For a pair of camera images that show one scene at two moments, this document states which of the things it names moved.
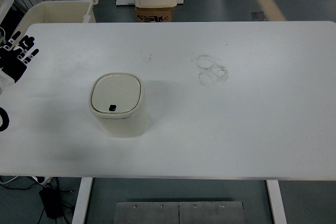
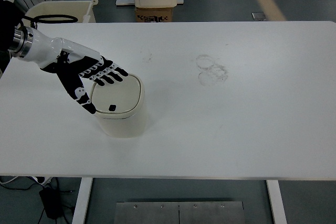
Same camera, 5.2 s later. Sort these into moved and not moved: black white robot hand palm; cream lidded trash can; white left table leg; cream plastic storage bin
Moved: black white robot hand palm
Not moved: cream lidded trash can; white left table leg; cream plastic storage bin
